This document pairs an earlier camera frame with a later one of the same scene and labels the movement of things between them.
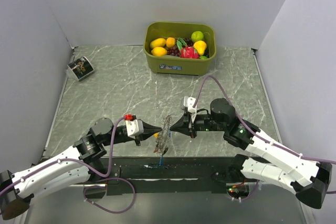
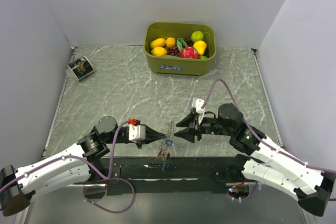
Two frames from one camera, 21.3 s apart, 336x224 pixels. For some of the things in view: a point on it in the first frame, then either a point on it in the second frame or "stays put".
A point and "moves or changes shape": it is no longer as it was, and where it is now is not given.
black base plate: (166, 175) stays put
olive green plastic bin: (171, 65) stays put
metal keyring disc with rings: (163, 144) moves or changes shape
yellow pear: (200, 46) stays put
